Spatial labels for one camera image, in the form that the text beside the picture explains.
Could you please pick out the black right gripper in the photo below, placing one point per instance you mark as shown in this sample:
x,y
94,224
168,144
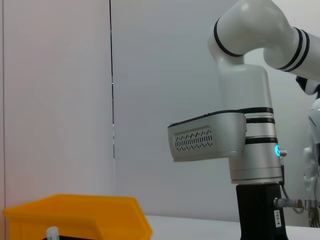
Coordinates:
x,y
260,212

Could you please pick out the mint green pen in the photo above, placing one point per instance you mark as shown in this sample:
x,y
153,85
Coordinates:
x,y
52,233

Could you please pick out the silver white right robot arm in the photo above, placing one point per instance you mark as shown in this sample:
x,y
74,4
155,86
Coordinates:
x,y
245,87

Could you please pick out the white humanoid robot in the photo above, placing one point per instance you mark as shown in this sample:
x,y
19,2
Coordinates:
x,y
312,150

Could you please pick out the yellow plastic bin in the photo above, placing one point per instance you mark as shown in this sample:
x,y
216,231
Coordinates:
x,y
75,215

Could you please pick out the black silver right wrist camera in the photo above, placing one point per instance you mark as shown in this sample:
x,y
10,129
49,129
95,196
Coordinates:
x,y
200,140

